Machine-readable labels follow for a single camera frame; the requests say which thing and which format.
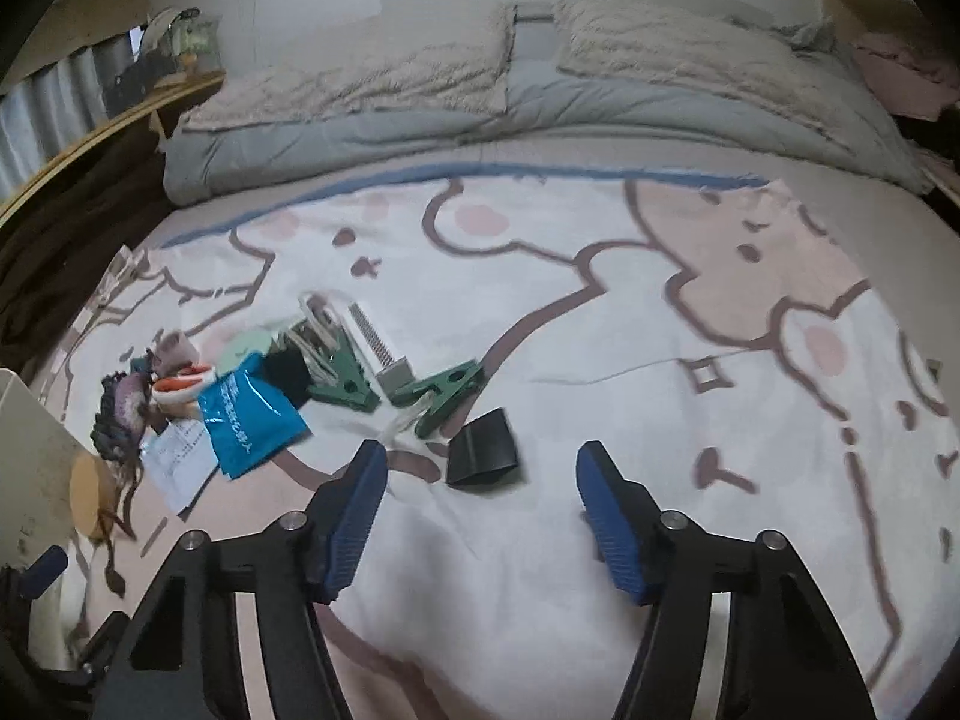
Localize round wooden lid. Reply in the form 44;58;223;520
68;452;119;541

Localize crocheted blue brown yarn piece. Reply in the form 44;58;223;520
89;369;157;598

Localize white cardboard shoe box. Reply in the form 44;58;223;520
0;367;100;676

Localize white paper sachet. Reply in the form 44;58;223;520
142;419;218;515

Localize blue foil packet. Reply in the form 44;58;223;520
197;353;309;479

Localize white tape roll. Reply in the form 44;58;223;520
153;330;200;377

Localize cartoon print blanket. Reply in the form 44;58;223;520
43;163;958;718

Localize mint green round case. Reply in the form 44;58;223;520
215;328;274;374

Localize dark brown folded blanket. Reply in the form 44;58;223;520
2;122;172;374

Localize black small box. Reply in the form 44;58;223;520
446;408;521;489

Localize green plastic clip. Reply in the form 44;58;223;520
389;361;485;439

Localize grey curtain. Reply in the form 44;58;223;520
0;32;133;199

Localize wooden shelf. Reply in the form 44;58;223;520
2;70;226;224

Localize white cap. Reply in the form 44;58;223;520
143;7;200;43

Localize pink clothes pile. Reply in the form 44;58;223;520
851;32;958;122

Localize grey duvet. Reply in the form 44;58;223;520
164;4;929;206

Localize right beige quilted pillow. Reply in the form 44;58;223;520
553;0;851;151

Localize beige quilted pillow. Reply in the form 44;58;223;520
553;0;851;151
182;4;516;132

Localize left beige quilted pillow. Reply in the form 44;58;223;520
182;4;516;132

